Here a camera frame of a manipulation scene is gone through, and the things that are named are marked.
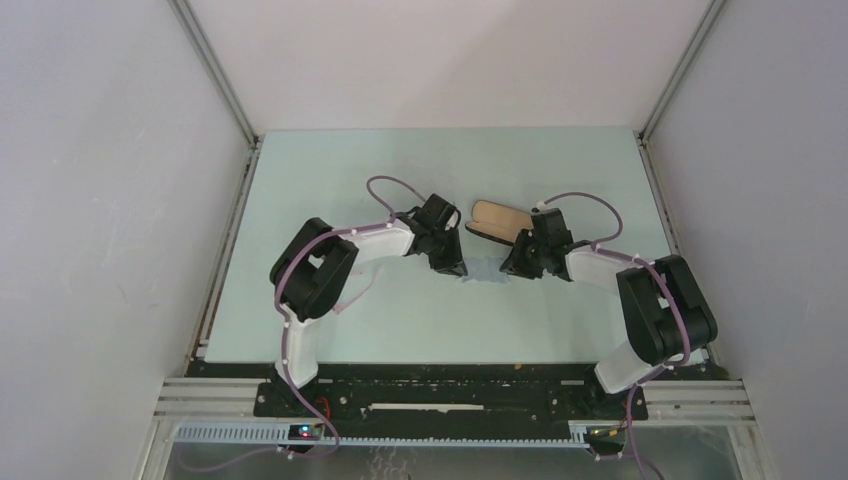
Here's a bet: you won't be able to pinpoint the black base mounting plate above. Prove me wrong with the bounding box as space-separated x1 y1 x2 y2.
187 360 648 444

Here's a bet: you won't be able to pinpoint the aluminium corner rail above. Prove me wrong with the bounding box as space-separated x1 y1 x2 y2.
638 0 729 143
168 0 260 149

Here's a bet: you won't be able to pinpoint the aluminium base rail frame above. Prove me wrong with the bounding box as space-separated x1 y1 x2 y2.
134 377 776 479

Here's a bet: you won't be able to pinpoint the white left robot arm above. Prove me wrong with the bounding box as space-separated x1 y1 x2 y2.
269 194 468 417

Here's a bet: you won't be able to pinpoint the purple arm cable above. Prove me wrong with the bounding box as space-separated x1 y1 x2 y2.
173 175 429 475
535 192 694 480

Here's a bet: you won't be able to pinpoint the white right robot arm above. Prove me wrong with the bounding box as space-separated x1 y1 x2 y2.
500 209 718 418

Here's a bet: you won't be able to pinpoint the aluminium corner rail right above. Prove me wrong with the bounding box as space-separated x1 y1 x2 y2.
638 0 729 143

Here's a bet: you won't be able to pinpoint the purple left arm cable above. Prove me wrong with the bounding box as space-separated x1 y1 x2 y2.
173 175 429 475

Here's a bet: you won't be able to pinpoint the black glasses case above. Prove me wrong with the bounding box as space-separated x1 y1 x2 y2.
465 200 533 246

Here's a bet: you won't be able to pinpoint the pink transparent sunglasses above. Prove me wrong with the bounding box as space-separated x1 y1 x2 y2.
332 265 383 314

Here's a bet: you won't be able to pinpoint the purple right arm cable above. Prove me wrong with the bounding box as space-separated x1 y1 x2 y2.
535 192 694 480

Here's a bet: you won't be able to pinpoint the aluminium corner rail left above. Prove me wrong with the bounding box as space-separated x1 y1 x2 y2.
168 0 260 149

